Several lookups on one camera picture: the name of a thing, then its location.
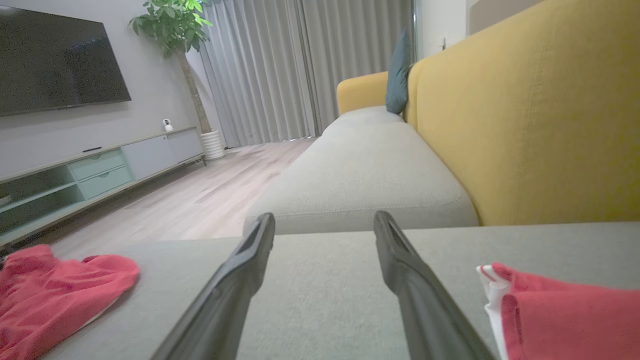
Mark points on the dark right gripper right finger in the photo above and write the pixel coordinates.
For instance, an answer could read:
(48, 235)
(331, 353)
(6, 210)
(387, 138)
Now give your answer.
(425, 305)

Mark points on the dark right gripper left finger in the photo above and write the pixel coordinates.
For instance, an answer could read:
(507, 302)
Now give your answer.
(220, 305)

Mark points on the red white lettered jersey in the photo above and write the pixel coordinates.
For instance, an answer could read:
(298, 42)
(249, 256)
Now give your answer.
(565, 320)

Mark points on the red shorts white trim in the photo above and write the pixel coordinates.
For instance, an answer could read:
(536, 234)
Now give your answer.
(50, 295)

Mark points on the grey sofa seat cushion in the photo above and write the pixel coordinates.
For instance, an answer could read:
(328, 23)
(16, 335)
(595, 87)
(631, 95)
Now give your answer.
(365, 170)
(325, 300)

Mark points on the white ribbed plant pot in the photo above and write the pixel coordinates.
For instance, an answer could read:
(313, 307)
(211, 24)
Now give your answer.
(213, 145)

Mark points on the long low tv cabinet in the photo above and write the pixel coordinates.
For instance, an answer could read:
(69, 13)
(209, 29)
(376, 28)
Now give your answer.
(100, 172)

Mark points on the black remote control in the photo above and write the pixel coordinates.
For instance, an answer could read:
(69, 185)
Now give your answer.
(92, 149)

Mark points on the yellow sofa backrest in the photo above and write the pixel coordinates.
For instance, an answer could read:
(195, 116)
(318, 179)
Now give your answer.
(540, 125)

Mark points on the yellow sofa armrest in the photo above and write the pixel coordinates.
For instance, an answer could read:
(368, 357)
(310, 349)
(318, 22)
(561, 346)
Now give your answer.
(360, 92)

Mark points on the teal throw pillow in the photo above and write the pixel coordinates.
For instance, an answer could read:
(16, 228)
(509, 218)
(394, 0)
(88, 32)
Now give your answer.
(398, 80)

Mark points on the grey pleated curtain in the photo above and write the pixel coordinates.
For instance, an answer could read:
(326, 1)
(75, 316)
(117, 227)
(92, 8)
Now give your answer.
(280, 70)

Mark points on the green potted tree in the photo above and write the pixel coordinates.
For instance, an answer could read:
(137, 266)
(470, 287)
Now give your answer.
(172, 25)

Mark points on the small white security camera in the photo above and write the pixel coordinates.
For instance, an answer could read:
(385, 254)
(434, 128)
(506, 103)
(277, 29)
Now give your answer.
(168, 125)

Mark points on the black wall television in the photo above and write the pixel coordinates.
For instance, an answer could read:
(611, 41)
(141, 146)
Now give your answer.
(55, 65)

